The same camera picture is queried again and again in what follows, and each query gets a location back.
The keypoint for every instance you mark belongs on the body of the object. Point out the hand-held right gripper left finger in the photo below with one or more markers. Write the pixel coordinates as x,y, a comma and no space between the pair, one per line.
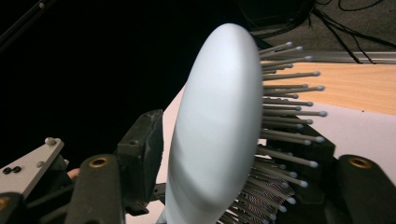
140,155

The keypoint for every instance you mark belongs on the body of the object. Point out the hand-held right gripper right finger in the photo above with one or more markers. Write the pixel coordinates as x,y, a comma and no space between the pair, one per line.
325,152

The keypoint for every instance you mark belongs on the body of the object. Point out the black mesh cup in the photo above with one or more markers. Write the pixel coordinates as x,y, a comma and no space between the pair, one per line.
267,194

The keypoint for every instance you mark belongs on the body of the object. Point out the light blue hairbrush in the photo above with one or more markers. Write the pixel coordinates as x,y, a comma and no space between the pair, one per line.
218,124

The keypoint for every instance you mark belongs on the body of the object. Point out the black metal stand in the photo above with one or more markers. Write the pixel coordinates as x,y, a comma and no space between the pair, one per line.
25,23

